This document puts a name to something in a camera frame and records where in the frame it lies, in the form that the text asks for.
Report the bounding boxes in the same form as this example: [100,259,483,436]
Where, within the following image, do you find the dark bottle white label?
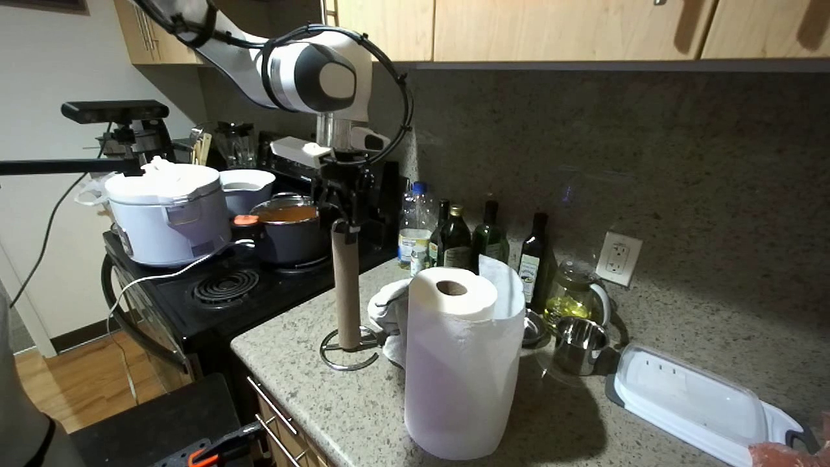
[516,211,556,313]

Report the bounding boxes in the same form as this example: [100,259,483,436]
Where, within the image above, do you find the white rice cooker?
[100,156,232,269]

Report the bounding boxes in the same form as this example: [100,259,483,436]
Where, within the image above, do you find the white paper towel roll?
[402,255,529,461]

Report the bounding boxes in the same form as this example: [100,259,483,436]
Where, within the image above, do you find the white wall outlet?
[594,228,645,291]

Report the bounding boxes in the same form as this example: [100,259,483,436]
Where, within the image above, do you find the black orange clamp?
[183,423,261,467]

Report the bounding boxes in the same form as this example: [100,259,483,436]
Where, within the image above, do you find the black stereo camera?
[60,99,171,126]

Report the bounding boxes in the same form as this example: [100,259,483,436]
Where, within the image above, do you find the black electric stove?
[100,126,403,373]

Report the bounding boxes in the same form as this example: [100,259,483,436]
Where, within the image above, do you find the white plastic tray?
[608,343,809,467]

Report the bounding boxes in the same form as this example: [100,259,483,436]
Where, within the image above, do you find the olive oil bottle gold cap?
[436,202,473,273]

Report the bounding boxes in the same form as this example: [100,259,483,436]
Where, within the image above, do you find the wooden lower cabinet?
[243,370,335,467]

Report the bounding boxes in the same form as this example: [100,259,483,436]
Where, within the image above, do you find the plastic oil bottle blue cap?
[396,180,441,276]

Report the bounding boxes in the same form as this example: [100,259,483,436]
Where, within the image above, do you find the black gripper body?
[319,154,384,211]

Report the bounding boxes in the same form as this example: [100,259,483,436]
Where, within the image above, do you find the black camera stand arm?
[0,120,175,181]

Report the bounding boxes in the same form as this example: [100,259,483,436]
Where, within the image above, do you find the small dark glass bottle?
[428,200,451,269]

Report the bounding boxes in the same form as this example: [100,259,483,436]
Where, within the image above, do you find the brown cardboard paper roll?
[332,218,365,349]

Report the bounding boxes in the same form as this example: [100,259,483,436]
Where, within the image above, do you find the metal paper towel holder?
[315,216,384,373]

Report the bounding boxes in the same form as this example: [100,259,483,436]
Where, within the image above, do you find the white bowl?
[217,165,279,218]

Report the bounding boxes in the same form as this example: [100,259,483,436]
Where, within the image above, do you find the glass cruet with yellow oil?
[541,256,611,330]

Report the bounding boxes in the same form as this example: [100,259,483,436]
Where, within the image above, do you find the glass coffee jar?
[210,120,261,170]

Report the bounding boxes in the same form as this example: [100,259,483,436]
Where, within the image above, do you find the black power cable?
[5,170,91,311]

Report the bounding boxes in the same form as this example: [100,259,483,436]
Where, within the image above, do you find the wooden upper cabinets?
[112,0,830,72]

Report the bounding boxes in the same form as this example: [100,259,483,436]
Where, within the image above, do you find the black robot cart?
[66,370,261,467]

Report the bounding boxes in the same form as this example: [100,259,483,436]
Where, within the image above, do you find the slim green glass bottle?
[468,196,511,269]

